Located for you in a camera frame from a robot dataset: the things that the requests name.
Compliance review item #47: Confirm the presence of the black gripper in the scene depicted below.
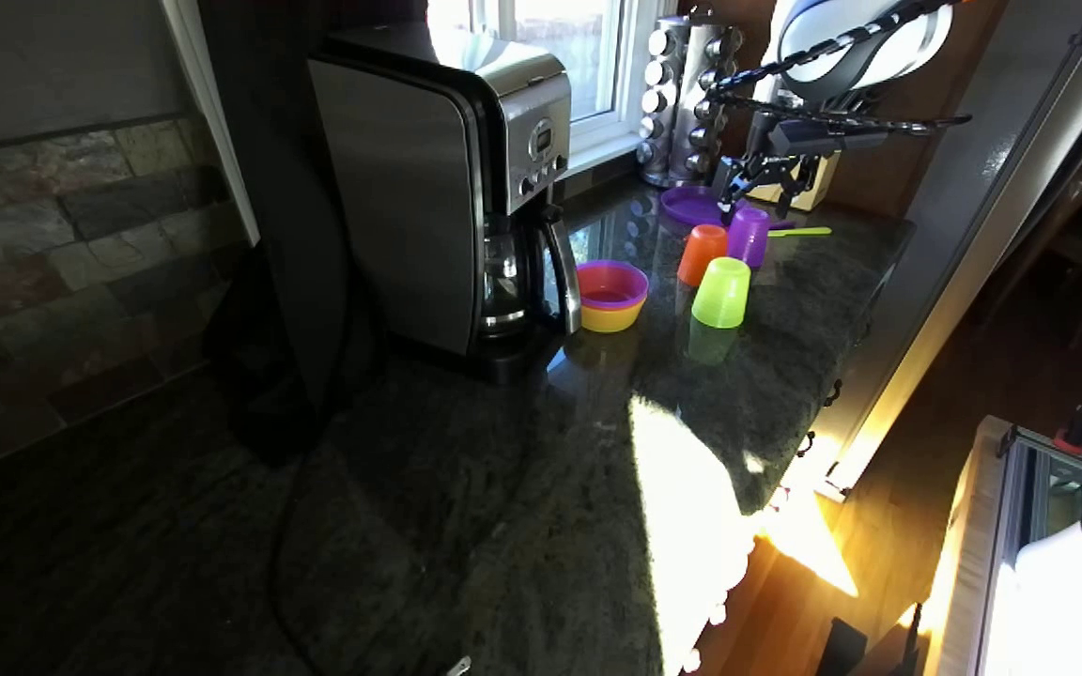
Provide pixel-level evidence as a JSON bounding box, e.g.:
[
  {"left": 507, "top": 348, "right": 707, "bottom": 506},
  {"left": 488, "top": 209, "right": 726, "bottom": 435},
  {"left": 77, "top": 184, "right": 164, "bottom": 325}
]
[{"left": 713, "top": 104, "right": 847, "bottom": 223}]

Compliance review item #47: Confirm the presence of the yellow-green plastic cup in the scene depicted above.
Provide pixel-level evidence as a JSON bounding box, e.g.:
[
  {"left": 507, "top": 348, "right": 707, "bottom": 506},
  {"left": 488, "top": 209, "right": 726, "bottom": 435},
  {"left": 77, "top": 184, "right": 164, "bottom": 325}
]
[{"left": 688, "top": 255, "right": 753, "bottom": 335}]

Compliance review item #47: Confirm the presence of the orange plastic cup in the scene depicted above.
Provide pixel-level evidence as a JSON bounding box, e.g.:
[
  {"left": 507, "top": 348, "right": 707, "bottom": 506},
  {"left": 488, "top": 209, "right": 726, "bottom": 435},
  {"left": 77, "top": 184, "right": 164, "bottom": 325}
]
[{"left": 673, "top": 223, "right": 731, "bottom": 293}]

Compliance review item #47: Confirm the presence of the wooden knife block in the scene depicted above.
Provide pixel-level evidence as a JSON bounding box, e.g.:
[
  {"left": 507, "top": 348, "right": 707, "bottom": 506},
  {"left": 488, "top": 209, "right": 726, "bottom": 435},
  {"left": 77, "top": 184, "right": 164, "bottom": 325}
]
[{"left": 745, "top": 147, "right": 845, "bottom": 214}]

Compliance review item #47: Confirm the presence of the long plastic spoon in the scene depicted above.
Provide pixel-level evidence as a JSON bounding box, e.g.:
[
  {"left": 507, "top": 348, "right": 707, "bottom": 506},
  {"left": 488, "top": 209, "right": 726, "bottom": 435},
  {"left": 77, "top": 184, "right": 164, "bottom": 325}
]
[{"left": 761, "top": 223, "right": 835, "bottom": 243}]

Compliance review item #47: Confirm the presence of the purple plastic plate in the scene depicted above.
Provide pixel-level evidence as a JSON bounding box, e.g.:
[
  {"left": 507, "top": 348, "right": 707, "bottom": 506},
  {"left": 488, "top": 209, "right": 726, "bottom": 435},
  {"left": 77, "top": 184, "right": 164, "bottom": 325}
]
[{"left": 657, "top": 181, "right": 736, "bottom": 233}]

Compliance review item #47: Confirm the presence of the metal spice jar rack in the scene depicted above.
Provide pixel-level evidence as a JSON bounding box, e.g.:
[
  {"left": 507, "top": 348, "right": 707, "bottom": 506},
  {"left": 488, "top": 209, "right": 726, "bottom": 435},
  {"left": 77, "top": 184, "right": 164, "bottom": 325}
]
[{"left": 631, "top": 8, "right": 745, "bottom": 193}]

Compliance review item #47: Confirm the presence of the pink and yellow bowl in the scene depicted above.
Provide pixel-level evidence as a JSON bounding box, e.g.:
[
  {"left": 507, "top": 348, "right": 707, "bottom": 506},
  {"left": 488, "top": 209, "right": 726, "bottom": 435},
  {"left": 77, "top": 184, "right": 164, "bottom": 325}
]
[{"left": 572, "top": 261, "right": 655, "bottom": 340}]

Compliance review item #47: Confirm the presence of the white framed window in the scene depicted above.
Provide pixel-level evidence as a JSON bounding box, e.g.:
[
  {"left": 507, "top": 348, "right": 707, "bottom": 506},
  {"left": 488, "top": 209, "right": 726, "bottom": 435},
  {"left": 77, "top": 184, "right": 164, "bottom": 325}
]
[{"left": 423, "top": 0, "right": 683, "bottom": 172}]

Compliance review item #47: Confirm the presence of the black and silver coffee maker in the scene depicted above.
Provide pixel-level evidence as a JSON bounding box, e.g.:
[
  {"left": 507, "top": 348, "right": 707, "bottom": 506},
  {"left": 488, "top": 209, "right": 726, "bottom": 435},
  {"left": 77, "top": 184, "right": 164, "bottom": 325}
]
[{"left": 304, "top": 29, "right": 587, "bottom": 388}]

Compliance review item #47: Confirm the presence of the white appliance with dark panel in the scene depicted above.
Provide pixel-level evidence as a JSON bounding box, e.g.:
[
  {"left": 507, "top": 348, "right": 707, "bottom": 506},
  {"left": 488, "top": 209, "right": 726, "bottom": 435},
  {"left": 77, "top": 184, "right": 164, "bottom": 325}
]
[{"left": 914, "top": 415, "right": 1082, "bottom": 676}]

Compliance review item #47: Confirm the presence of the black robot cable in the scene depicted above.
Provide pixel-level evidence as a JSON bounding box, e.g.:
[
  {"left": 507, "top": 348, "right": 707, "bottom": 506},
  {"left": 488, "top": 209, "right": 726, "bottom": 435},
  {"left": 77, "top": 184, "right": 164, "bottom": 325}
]
[{"left": 700, "top": 0, "right": 978, "bottom": 142}]

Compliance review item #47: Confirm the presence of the black power cord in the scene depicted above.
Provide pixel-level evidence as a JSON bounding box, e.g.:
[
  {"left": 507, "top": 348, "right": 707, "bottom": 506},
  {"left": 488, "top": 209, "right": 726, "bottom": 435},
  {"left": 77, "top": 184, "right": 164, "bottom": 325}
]
[{"left": 263, "top": 410, "right": 478, "bottom": 676}]

